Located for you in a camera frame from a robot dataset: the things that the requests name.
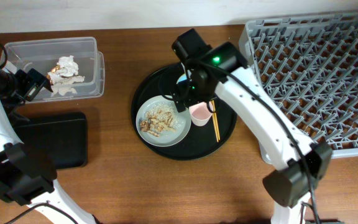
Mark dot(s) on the pink cup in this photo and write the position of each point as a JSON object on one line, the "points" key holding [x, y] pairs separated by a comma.
{"points": [[200, 113]]}

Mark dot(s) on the food scraps on plate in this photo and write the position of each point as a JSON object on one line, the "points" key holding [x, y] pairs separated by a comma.
{"points": [[159, 118]]}

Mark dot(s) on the grey plate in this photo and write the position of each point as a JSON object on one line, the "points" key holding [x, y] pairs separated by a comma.
{"points": [[166, 139]]}

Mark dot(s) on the black rectangular tray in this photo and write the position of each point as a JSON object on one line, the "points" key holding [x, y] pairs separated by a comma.
{"points": [[63, 137]]}

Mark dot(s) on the light blue cup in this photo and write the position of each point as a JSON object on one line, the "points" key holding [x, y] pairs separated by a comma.
{"points": [[182, 78]]}

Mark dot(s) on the grey dishwasher rack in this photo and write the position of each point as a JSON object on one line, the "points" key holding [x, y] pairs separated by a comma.
{"points": [[308, 65]]}

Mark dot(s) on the round black tray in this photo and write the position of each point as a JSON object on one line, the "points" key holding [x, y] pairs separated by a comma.
{"points": [[200, 140]]}

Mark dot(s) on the clear plastic bin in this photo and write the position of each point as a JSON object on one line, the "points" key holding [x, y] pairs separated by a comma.
{"points": [[43, 55]]}

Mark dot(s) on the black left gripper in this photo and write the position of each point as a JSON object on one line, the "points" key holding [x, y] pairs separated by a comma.
{"points": [[36, 83]]}

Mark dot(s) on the white napkin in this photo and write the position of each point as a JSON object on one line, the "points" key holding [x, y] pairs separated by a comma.
{"points": [[69, 75]]}

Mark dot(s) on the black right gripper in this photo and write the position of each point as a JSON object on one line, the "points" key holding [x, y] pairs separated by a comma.
{"points": [[183, 104]]}

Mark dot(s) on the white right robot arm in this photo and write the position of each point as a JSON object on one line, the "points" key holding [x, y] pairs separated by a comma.
{"points": [[223, 72]]}

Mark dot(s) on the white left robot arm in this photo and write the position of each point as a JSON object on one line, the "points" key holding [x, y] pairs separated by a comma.
{"points": [[27, 176]]}

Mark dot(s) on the wooden chopstick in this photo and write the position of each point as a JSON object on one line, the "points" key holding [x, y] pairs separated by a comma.
{"points": [[214, 110], [216, 127]]}

